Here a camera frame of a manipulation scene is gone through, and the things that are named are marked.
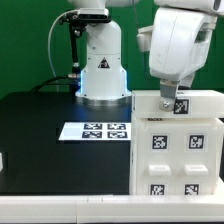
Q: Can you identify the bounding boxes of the black camera stand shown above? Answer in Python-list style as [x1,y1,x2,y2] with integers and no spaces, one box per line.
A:
[59,8,111,94]

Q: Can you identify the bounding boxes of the black table cables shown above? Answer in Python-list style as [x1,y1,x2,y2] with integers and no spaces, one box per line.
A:
[31,75,75,93]

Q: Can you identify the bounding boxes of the white thin cable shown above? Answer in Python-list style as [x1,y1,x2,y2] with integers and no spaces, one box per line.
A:
[47,9,80,81]

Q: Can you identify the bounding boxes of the white part at left edge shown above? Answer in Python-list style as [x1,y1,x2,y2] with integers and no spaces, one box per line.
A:
[0,153,3,172]

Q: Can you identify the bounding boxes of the white rectangular cabinet box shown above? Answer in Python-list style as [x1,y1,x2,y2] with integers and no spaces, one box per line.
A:
[132,90,224,119]

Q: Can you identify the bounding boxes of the white flat marker sheet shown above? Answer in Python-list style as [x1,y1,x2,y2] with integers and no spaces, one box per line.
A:
[58,122,131,141]

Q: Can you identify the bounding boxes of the white cabinet door panel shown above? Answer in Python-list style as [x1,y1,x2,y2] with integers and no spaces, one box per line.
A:
[175,127,223,196]

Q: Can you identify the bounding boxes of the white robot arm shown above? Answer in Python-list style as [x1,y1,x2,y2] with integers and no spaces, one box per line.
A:
[67,0,224,111]

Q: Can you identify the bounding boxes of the white cabinet body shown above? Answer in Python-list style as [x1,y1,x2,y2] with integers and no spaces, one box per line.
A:
[129,116,224,195]

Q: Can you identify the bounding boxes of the white table border frame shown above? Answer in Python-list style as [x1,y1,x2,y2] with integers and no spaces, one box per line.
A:
[0,176,224,224]

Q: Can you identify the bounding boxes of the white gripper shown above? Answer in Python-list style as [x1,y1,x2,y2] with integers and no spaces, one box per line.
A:
[137,7,217,111]

